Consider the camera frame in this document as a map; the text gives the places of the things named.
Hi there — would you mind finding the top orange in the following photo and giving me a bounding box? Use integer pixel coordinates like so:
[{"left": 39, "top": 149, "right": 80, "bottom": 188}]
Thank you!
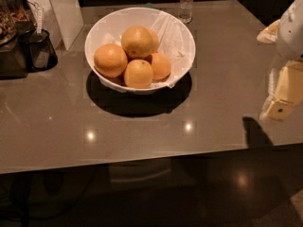
[{"left": 121, "top": 26, "right": 153, "bottom": 59}]

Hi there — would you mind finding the black stand with snack bowl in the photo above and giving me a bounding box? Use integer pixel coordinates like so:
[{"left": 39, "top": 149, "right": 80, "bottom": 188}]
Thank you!
[{"left": 0, "top": 0, "right": 31, "bottom": 79}]

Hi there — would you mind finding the white bowl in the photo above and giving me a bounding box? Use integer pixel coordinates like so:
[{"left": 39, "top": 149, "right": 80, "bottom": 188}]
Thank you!
[{"left": 84, "top": 6, "right": 197, "bottom": 96}]

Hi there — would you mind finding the clear plastic water bottle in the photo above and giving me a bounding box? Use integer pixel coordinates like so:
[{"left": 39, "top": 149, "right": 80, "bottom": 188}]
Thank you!
[{"left": 178, "top": 0, "right": 194, "bottom": 24}]

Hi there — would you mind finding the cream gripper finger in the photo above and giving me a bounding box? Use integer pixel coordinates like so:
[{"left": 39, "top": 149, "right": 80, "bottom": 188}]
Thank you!
[
  {"left": 260, "top": 61, "right": 303, "bottom": 121},
  {"left": 257, "top": 20, "right": 280, "bottom": 44}
]

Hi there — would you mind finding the white folded card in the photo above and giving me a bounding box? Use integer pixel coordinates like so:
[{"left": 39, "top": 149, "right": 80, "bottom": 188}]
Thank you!
[{"left": 28, "top": 0, "right": 83, "bottom": 50}]

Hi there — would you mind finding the right orange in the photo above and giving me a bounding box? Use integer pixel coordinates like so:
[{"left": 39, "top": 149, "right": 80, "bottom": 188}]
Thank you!
[{"left": 146, "top": 53, "right": 171, "bottom": 80}]

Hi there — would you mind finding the white paper liner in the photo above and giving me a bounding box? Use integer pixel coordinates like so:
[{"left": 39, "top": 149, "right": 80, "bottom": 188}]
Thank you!
[{"left": 99, "top": 10, "right": 192, "bottom": 94}]

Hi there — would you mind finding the white tag stick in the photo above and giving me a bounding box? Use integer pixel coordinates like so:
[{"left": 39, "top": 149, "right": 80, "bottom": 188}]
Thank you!
[{"left": 33, "top": 3, "right": 44, "bottom": 34}]

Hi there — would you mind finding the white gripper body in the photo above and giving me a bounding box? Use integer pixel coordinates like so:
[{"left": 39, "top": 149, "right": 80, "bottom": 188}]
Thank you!
[{"left": 276, "top": 0, "right": 303, "bottom": 61}]

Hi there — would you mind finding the left orange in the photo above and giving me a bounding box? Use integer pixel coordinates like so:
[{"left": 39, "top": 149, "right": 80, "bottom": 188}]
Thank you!
[{"left": 94, "top": 44, "right": 128, "bottom": 79}]

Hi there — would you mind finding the black mesh cup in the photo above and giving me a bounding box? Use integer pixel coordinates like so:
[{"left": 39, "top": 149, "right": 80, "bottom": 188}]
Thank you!
[{"left": 29, "top": 29, "right": 58, "bottom": 71}]

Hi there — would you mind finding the front orange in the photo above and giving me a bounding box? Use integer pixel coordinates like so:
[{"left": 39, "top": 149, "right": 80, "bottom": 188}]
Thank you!
[{"left": 123, "top": 60, "right": 153, "bottom": 89}]

